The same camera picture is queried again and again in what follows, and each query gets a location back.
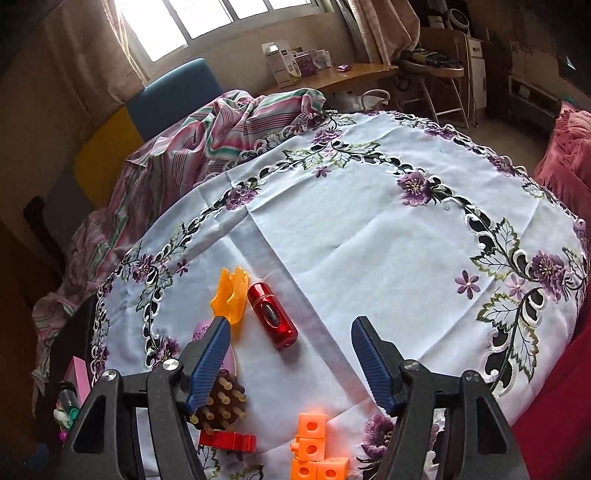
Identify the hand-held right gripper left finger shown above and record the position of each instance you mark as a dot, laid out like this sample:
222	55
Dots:
210	364

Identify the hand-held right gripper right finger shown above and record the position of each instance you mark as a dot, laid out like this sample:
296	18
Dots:
374	364

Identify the lavender plastic massager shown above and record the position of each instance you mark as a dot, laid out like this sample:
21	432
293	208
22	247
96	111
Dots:
229	362

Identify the brown peg hairbrush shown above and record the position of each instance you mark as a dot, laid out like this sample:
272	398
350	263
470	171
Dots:
226	397

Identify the orange plastic scoop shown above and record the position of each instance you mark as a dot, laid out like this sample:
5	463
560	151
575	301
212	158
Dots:
231	295

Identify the red plastic block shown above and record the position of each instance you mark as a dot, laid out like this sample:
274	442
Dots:
228	441

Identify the red metallic case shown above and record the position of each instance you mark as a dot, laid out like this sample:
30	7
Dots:
272	316

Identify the orange building blocks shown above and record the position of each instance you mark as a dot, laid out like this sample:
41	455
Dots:
314	450

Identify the pink cardboard box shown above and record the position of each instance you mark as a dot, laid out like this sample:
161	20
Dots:
76	374

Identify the green toy camera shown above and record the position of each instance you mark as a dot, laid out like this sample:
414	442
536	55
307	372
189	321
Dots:
67	416

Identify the small purple ball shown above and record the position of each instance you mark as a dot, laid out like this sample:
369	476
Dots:
63	434

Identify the white embroidered floral tablecloth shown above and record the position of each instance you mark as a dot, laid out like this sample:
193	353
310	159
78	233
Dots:
369	221

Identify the red cloth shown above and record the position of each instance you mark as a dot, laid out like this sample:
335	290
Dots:
554	415

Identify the pink striped blanket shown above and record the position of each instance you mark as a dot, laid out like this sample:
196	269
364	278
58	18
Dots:
184	147

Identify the white bag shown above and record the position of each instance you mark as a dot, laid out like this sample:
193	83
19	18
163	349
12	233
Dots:
364	99

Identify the grey yellow blue headboard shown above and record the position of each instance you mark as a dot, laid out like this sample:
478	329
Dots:
175	92

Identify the pink plush blanket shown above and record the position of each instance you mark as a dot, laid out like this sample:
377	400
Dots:
570	152

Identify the wooden desk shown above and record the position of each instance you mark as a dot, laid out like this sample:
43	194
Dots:
351	74

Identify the small purple carton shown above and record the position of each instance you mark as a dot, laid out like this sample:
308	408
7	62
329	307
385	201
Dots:
305	63

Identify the tall white carton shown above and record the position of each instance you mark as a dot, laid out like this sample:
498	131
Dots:
279	62

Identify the small white carton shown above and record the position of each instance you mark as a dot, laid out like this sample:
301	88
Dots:
323	58

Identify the folding chair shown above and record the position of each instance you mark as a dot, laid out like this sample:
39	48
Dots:
438	60

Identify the white cabinet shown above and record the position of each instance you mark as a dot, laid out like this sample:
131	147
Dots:
476	69

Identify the beige patterned curtain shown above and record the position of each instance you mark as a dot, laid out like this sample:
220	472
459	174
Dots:
378	27
87	55

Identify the window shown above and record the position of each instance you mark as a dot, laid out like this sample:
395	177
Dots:
157	32

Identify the white desk fan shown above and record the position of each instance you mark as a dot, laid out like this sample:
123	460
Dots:
455	19

